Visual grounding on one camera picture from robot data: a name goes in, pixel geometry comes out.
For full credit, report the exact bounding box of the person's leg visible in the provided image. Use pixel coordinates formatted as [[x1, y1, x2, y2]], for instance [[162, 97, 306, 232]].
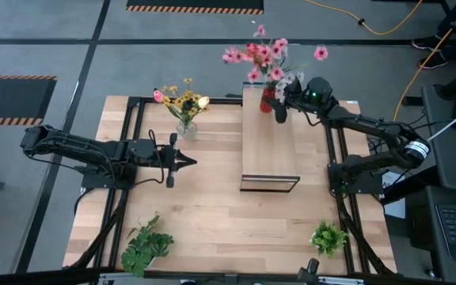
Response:
[[417, 31, 456, 71], [411, 0, 456, 51]]

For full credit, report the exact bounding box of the dark grey desk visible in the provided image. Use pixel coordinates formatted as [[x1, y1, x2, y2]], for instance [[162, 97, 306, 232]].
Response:
[[403, 184, 456, 285], [420, 84, 456, 194]]

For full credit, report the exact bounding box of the black hazard striped floor mat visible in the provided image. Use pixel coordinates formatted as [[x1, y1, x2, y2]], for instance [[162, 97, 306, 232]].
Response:
[[125, 0, 265, 17], [0, 74, 59, 127]]

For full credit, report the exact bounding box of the white paper sheet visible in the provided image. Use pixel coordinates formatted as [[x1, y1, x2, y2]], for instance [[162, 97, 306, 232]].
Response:
[[381, 170, 408, 219]]

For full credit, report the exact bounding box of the wooden shelf with black frame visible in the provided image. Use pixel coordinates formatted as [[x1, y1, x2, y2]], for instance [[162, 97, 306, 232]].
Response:
[[237, 82, 302, 194]]

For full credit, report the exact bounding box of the pink blossom flower bunch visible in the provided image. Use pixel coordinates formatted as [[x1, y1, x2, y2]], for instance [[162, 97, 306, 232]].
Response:
[[221, 23, 330, 86]]

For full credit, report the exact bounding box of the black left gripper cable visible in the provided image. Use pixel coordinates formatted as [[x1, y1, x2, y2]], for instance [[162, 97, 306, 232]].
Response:
[[132, 128, 166, 187]]

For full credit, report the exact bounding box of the large green potted plant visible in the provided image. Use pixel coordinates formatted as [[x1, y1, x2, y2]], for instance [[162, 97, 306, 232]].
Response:
[[120, 213, 176, 279]]

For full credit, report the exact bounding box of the pink artificial tulip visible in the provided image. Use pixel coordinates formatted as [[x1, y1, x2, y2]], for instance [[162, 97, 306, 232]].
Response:
[[152, 89, 189, 128]]

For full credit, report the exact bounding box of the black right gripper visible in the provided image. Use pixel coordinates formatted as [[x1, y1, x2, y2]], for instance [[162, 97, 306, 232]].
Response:
[[266, 76, 336, 124]]

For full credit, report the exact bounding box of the yellow cable with black connector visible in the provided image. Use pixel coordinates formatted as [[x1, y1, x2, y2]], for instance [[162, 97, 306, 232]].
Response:
[[305, 0, 425, 36]]

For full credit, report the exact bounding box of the clear cut glass vase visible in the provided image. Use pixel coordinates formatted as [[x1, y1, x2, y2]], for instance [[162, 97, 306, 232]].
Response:
[[175, 119, 199, 141]]

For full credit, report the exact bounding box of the white cable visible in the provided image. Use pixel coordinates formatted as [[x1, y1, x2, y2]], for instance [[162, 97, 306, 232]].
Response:
[[427, 101, 456, 143]]

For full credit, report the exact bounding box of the small black device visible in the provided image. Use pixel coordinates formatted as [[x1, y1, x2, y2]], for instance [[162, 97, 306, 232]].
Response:
[[297, 257, 321, 284]]

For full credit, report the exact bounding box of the cream artificial tulip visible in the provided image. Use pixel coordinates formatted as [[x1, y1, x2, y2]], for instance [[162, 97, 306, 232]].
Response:
[[186, 95, 211, 127]]

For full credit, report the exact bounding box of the black metal table frame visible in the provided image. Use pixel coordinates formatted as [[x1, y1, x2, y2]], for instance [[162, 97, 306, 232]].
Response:
[[63, 96, 398, 285]]

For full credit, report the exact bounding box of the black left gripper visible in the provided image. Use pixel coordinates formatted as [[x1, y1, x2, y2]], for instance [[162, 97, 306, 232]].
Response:
[[127, 131, 198, 189]]

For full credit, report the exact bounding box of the small green potted plant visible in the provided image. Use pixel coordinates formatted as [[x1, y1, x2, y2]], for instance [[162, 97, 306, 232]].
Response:
[[309, 219, 350, 260]]

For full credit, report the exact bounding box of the red ribbed glass vase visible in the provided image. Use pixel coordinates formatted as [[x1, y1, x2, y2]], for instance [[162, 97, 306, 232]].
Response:
[[259, 87, 277, 115]]

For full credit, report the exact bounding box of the yellow artificial flower bunch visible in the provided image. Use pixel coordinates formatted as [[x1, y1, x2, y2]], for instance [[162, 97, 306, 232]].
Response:
[[159, 76, 212, 127]]

